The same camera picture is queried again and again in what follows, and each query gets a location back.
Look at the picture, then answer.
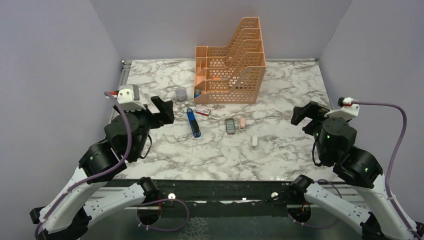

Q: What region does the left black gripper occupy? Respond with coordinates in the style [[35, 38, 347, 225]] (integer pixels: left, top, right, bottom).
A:
[[117, 96, 176, 159]]

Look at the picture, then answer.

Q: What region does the red white staple box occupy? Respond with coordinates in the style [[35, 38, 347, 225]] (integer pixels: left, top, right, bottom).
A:
[[195, 105, 211, 116]]

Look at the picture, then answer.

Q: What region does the staple tray with staples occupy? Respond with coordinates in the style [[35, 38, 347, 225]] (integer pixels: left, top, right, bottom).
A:
[[225, 118, 236, 135]]

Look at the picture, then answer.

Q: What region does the pink white small stapler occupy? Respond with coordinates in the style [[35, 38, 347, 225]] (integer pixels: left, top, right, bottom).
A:
[[239, 117, 246, 131]]

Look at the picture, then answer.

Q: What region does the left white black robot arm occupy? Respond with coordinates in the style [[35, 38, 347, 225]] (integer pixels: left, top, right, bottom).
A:
[[30, 96, 175, 240]]

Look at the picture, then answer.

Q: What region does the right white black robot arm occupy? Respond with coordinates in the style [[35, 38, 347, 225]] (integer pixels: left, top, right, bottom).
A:
[[288, 97, 424, 240]]

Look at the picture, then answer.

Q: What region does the clear plastic jar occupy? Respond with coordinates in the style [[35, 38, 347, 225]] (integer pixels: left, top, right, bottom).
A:
[[174, 86, 188, 102]]

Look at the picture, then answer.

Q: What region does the blue item in organizer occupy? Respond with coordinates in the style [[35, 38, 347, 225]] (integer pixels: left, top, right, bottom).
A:
[[194, 89, 202, 98]]

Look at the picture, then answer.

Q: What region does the orange plastic file organizer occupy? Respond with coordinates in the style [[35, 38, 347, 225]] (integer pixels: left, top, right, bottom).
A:
[[193, 17, 267, 105]]

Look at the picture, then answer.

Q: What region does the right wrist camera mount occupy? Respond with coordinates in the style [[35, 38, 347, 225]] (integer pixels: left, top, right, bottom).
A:
[[324, 97, 360, 122]]

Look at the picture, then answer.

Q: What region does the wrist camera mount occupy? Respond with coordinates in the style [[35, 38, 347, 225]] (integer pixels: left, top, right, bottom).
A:
[[111, 84, 146, 112], [324, 97, 360, 122]]

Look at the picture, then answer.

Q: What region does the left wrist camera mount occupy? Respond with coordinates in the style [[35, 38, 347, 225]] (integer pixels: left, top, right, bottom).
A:
[[111, 84, 146, 112]]

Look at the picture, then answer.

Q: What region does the left aluminium side rail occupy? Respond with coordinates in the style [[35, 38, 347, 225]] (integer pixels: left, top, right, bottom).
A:
[[94, 60, 133, 178]]

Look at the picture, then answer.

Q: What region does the aluminium front rail frame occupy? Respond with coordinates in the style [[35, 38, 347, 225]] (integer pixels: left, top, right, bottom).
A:
[[83, 179, 373, 240]]

